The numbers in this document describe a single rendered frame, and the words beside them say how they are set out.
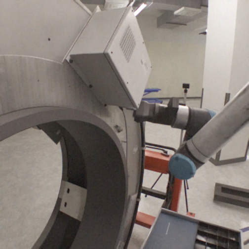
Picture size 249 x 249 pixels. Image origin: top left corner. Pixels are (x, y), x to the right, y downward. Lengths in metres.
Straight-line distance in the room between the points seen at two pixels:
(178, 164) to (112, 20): 0.46
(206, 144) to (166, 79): 9.71
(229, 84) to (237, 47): 0.57
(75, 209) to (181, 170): 0.65
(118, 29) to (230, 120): 0.37
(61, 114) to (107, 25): 0.26
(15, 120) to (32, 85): 0.10
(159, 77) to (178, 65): 1.22
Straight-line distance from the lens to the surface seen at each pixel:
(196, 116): 0.68
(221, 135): 0.56
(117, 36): 0.47
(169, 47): 10.32
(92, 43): 0.49
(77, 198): 1.06
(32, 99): 0.43
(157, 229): 1.34
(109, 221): 0.94
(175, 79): 10.47
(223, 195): 2.66
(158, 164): 1.51
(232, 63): 3.27
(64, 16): 0.52
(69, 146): 1.10
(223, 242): 1.37
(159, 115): 0.65
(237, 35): 3.34
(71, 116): 0.44
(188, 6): 6.22
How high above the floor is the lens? 1.64
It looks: 17 degrees down
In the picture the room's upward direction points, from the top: straight up
